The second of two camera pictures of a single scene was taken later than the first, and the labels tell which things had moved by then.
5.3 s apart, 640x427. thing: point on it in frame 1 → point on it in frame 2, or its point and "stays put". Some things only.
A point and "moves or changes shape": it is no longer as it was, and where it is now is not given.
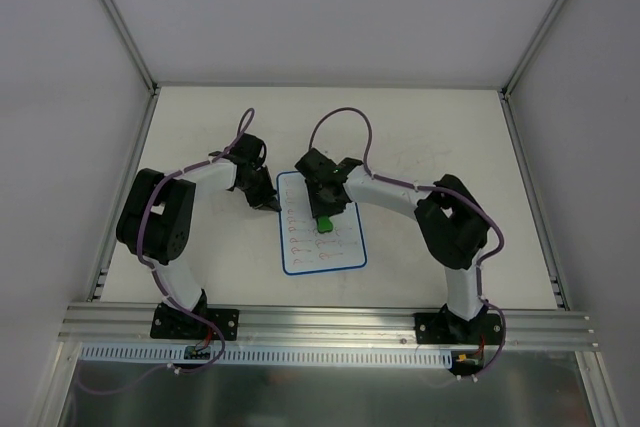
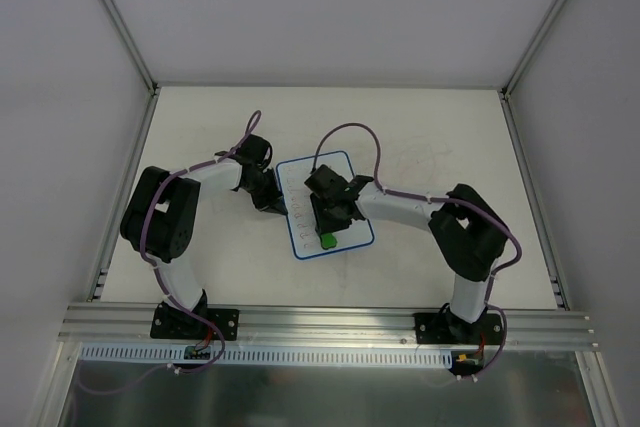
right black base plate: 449,328 stays put
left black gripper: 261,195 stays put
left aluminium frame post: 116,14 stays put
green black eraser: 324,224 moves or changes shape
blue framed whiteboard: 304,248 moves or changes shape
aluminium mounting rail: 125,325 stays put
